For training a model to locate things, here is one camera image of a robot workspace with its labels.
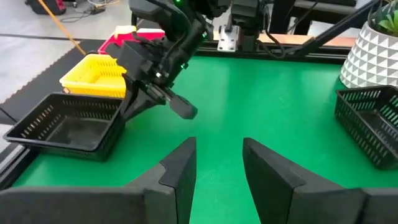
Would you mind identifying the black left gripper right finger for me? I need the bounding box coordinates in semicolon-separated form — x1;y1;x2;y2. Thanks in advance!
242;137;398;224

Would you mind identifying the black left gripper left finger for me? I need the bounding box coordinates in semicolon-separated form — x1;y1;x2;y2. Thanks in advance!
0;136;197;224

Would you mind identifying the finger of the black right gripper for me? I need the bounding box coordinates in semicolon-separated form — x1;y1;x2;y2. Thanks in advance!
119;77;157;123

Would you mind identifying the red slotted plastic basket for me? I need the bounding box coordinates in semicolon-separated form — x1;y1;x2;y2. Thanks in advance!
98;26;166;56

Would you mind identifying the yellow slotted plastic basket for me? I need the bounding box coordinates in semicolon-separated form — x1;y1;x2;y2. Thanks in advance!
58;53;128;99

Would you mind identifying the black slotted plastic basket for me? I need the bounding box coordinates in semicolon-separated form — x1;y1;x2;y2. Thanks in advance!
2;91;126;162
334;84;398;171

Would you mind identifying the black floor mat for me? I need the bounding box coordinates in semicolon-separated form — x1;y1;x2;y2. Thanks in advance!
0;39;108;125

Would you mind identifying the black and red floor device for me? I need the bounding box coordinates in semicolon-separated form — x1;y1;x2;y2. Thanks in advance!
24;0;68;16

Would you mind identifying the white geometric plant pot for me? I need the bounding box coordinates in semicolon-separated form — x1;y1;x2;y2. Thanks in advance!
338;20;398;90

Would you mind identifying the green succulent plant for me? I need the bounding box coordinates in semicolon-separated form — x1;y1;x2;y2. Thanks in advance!
368;0;398;37

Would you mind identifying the yellow hanging cord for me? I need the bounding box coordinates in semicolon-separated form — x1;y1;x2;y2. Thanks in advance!
37;0;87;57

